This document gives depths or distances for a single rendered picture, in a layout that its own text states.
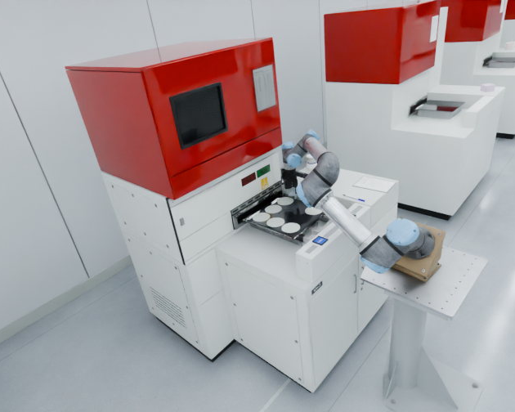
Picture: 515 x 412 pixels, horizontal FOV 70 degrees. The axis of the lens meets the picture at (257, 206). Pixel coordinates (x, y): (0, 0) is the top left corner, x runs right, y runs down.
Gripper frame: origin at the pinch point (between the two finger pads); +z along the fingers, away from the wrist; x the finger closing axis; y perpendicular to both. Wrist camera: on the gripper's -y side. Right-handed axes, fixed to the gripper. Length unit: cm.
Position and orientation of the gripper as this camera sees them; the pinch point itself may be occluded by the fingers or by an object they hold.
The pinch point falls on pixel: (295, 196)
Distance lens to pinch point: 229.0
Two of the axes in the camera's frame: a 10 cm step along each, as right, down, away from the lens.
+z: 1.2, 8.7, 4.8
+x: 2.7, 4.4, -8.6
